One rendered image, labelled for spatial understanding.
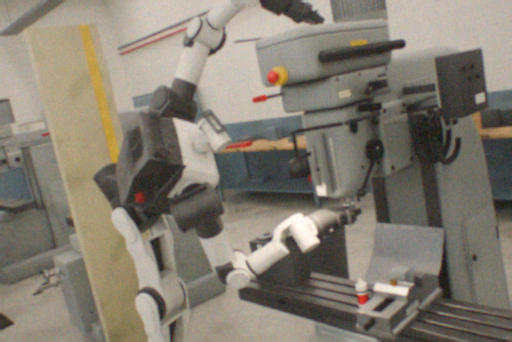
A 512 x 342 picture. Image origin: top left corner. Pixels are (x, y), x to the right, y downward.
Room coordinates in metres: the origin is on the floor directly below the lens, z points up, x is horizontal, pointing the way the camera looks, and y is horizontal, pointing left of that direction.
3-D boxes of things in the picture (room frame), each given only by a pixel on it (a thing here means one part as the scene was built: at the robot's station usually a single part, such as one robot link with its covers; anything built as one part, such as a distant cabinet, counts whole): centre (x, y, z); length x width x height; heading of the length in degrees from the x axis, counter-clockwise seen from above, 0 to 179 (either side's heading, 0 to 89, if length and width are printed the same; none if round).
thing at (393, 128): (1.85, -0.46, 1.47); 0.24 x 0.19 x 0.26; 41
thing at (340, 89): (1.75, -0.34, 1.68); 0.34 x 0.24 x 0.10; 131
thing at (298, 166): (1.56, -0.14, 1.47); 0.07 x 0.07 x 0.06
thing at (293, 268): (2.06, -0.03, 1.00); 0.22 x 0.12 x 0.20; 47
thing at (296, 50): (1.73, -0.32, 1.81); 0.47 x 0.26 x 0.16; 131
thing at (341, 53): (1.63, -0.43, 1.79); 0.45 x 0.04 x 0.04; 131
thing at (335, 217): (1.67, -0.23, 1.24); 0.13 x 0.12 x 0.10; 34
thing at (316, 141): (1.65, -0.22, 1.45); 0.04 x 0.04 x 0.21; 41
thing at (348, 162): (1.72, -0.31, 1.47); 0.21 x 0.19 x 0.32; 41
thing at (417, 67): (2.05, -0.68, 1.66); 0.80 x 0.23 x 0.20; 131
